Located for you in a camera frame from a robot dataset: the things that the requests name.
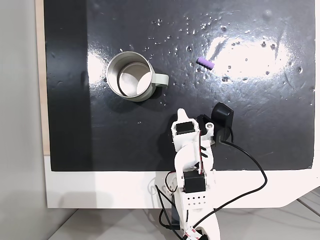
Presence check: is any black camera cable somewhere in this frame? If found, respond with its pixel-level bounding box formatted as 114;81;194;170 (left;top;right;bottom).
191;126;268;230

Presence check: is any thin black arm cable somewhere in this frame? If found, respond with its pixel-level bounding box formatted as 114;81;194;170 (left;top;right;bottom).
154;184;181;232

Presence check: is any black oval camera box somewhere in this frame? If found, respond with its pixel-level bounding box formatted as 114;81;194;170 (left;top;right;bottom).
210;101;235;144

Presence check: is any grey metal cup with handle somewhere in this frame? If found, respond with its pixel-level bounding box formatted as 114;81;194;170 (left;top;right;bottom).
106;50;170;103

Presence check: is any purple ribbed pen grip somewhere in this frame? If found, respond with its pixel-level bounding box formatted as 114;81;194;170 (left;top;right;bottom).
196;57;216;71

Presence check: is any black table mat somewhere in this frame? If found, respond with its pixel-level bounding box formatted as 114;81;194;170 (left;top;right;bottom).
43;0;316;173

